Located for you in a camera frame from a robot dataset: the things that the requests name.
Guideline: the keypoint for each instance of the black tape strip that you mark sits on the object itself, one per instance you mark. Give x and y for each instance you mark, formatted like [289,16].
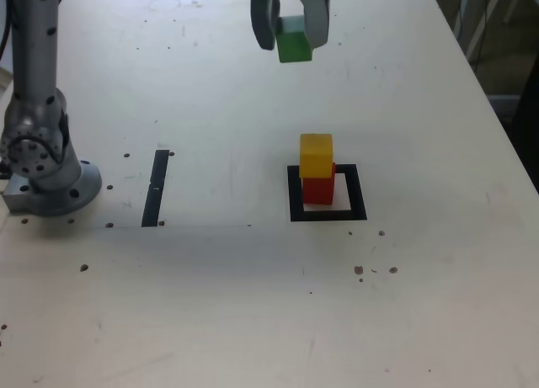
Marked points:
[155,186]

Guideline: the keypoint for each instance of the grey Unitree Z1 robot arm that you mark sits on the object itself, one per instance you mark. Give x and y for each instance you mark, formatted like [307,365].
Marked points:
[38,161]

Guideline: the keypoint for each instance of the black tape square outline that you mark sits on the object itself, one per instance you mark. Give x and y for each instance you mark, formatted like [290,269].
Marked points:
[295,203]

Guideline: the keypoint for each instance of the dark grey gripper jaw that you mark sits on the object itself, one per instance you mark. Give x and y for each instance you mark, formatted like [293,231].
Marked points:
[263,17]

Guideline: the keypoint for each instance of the white metal frame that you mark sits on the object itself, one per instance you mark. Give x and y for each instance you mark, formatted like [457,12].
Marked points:
[483,22]

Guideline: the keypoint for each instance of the green cube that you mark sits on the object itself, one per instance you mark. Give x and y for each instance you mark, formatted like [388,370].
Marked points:
[295,47]

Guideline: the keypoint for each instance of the yellow cube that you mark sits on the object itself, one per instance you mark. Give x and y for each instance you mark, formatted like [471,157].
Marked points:
[316,154]

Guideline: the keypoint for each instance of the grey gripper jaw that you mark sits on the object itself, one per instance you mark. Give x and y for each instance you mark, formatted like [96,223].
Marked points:
[316,17]

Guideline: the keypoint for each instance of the red cube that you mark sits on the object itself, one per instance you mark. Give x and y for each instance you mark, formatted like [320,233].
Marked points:
[318,190]

